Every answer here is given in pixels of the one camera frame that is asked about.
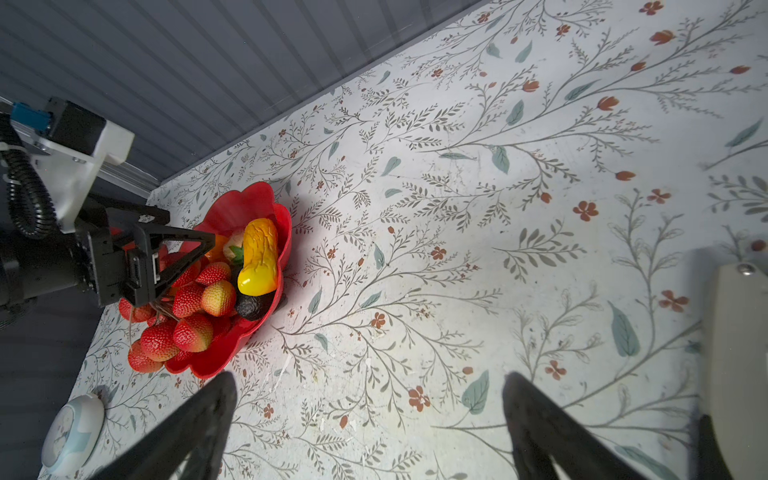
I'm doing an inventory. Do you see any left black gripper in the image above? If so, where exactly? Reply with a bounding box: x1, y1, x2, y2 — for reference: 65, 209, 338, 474
75, 194, 215, 307

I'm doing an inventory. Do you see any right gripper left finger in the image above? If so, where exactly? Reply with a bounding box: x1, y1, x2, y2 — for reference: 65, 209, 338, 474
93, 371, 237, 479

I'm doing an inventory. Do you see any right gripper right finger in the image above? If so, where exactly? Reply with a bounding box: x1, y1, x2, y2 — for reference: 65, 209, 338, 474
502, 372, 642, 479

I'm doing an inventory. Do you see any orange fake bell pepper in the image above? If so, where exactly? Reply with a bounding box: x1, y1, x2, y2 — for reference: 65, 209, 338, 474
205, 235, 229, 263

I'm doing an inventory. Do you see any red fake lychee bunch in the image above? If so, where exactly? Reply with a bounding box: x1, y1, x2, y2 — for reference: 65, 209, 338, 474
118, 256, 238, 379

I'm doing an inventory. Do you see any red flower-shaped fruit bowl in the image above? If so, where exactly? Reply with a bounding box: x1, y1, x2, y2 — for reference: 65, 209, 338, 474
165, 182, 292, 379

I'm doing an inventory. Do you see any yellow fake corn cob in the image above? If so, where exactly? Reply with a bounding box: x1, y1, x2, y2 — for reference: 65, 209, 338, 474
238, 218, 279, 296

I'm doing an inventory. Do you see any dark fake avocado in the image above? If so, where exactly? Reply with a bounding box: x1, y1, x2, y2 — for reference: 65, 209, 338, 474
235, 292, 275, 322

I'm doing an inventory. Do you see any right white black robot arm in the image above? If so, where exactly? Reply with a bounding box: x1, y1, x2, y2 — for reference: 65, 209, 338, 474
94, 262, 767, 479

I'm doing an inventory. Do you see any white round timer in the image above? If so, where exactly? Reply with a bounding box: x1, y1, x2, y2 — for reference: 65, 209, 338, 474
41, 393, 105, 477

